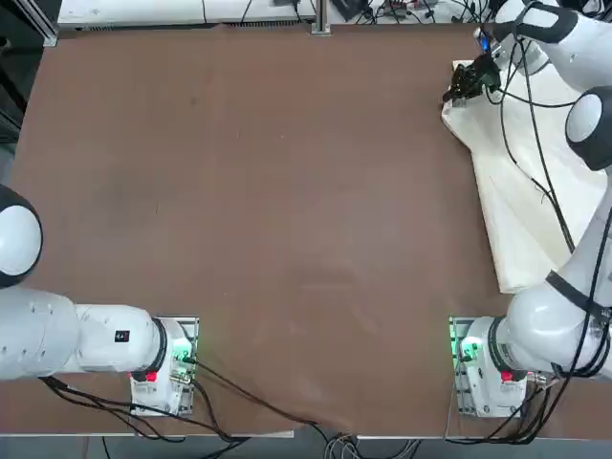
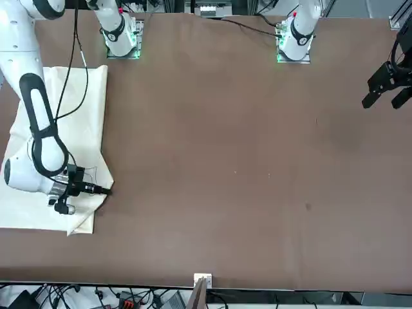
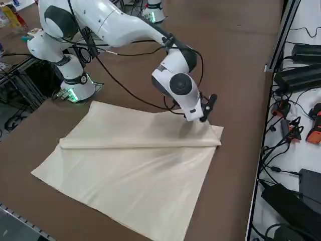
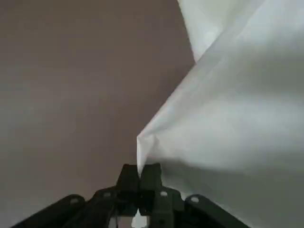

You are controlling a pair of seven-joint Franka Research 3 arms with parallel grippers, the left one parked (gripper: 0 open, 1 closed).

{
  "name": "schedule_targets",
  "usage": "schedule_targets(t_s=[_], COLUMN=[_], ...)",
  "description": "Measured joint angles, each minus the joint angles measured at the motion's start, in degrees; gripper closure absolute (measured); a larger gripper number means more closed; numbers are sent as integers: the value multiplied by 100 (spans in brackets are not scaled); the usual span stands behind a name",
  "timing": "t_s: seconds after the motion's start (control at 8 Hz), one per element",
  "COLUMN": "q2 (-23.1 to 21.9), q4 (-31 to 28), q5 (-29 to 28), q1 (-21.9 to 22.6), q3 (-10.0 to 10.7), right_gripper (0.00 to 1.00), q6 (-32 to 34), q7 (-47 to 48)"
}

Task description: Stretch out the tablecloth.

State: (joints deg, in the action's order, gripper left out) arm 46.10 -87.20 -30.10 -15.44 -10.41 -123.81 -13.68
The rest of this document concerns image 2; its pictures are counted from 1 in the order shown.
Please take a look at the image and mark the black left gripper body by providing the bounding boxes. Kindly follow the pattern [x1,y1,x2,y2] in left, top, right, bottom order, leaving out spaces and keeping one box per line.
[368,27,412,94]

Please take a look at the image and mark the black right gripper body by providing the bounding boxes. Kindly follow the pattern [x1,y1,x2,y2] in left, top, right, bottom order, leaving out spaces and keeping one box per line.
[66,164,87,197]

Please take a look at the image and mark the cream white tablecloth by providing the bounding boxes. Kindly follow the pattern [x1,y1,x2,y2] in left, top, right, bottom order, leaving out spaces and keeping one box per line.
[0,65,115,238]

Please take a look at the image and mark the red and black connector block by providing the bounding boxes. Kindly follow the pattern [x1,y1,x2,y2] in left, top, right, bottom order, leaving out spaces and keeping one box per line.
[117,290,143,309]

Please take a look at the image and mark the black box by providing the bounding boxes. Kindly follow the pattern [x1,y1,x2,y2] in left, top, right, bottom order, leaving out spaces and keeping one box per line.
[0,288,36,309]

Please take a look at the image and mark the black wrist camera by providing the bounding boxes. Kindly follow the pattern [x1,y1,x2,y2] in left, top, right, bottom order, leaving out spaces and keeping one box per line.
[48,196,77,214]

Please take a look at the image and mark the aluminium frame post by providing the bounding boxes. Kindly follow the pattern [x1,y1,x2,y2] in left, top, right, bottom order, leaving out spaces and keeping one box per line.
[388,0,412,30]
[188,272,214,309]

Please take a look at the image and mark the tangled black cables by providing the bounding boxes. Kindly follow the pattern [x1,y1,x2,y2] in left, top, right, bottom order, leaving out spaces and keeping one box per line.
[35,283,194,309]

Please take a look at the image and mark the black cable with white tag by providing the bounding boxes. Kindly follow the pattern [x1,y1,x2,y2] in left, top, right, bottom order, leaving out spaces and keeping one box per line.
[53,41,89,125]

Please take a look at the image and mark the black base cable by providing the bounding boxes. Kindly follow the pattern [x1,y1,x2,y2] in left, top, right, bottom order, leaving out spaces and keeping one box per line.
[221,17,281,37]

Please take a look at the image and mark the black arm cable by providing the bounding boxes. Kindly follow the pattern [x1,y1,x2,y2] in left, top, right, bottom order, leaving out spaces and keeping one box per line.
[54,0,81,123]

